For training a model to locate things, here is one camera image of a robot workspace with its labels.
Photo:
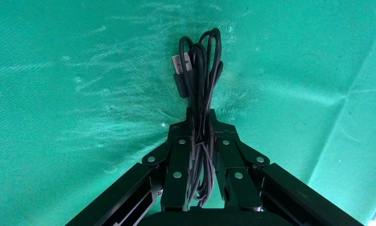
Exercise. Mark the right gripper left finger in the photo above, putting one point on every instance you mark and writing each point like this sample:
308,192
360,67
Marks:
178,162

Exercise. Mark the green table cloth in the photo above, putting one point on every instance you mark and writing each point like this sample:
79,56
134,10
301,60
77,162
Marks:
81,78

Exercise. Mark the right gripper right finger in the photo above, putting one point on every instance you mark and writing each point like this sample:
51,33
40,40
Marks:
231,162

